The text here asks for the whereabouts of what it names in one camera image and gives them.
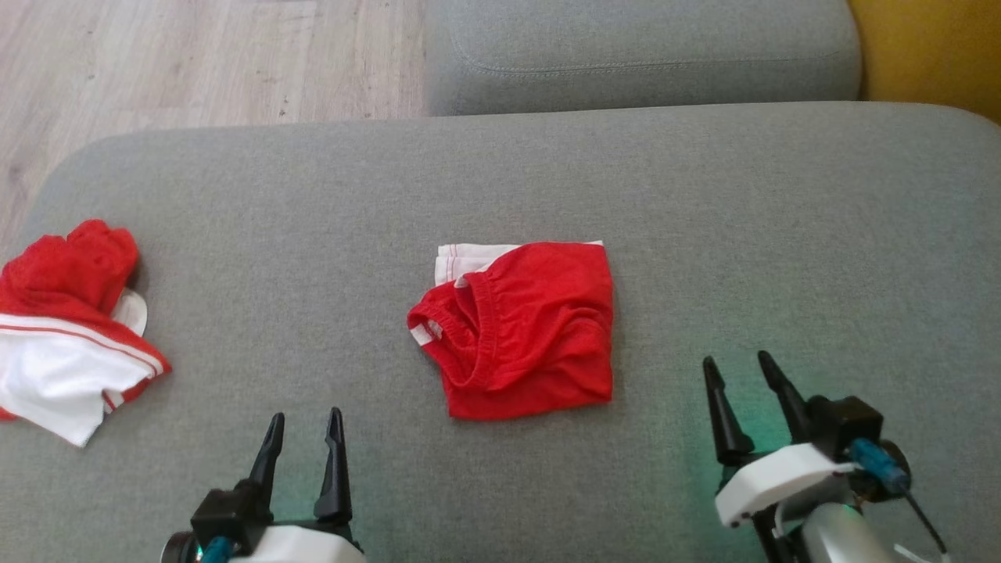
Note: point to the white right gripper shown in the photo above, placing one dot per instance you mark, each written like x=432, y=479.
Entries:
x=774, y=477

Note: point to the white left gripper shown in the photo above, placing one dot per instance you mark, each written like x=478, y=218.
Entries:
x=305, y=547

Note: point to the red white sports jersey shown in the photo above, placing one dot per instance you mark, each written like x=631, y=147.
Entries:
x=70, y=266

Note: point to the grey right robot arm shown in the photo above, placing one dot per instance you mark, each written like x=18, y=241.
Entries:
x=841, y=536

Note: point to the grey fabric sofa seat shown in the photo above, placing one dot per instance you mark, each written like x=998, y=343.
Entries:
x=313, y=234

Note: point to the grey sofa back cushion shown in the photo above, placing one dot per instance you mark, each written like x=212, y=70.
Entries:
x=626, y=39

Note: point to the yellow backdrop panel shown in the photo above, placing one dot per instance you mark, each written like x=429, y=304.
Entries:
x=938, y=47

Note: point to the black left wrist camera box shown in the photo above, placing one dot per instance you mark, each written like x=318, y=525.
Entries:
x=227, y=512

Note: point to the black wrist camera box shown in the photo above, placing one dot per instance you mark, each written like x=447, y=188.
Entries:
x=848, y=426
x=227, y=512

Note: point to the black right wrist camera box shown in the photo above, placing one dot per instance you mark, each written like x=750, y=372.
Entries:
x=848, y=426

